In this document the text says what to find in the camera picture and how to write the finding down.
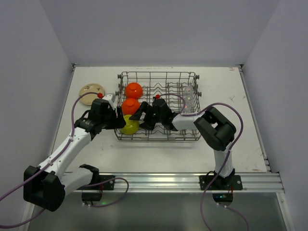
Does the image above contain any lime green bowl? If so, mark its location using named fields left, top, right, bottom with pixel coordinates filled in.
left=120, top=115, right=140, bottom=135

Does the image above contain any orange bowl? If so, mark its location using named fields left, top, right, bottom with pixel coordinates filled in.
left=125, top=82, right=143, bottom=99
left=121, top=98, right=140, bottom=115

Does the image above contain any small cream plate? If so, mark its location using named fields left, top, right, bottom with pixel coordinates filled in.
left=79, top=83, right=105, bottom=106

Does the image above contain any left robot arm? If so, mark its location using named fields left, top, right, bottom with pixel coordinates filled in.
left=23, top=99, right=126, bottom=212

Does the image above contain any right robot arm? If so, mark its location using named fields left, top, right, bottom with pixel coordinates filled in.
left=129, top=99, right=238, bottom=178

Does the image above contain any clear glass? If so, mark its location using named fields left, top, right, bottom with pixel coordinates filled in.
left=183, top=94, right=194, bottom=104
left=182, top=85, right=193, bottom=95
left=181, top=103, right=193, bottom=114

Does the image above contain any farthest clear glass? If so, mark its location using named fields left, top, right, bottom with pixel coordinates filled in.
left=182, top=85, right=193, bottom=95

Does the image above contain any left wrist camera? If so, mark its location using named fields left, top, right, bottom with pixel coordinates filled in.
left=103, top=93, right=116, bottom=108

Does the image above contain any grey wire dish rack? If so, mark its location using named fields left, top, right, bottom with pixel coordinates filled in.
left=114, top=71, right=202, bottom=142

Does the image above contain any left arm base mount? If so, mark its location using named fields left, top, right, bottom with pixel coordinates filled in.
left=77, top=180, right=115, bottom=204

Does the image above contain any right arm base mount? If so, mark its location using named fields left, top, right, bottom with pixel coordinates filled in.
left=199, top=170, right=243, bottom=206

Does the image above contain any aluminium mounting rail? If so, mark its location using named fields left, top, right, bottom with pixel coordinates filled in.
left=64, top=171, right=284, bottom=193

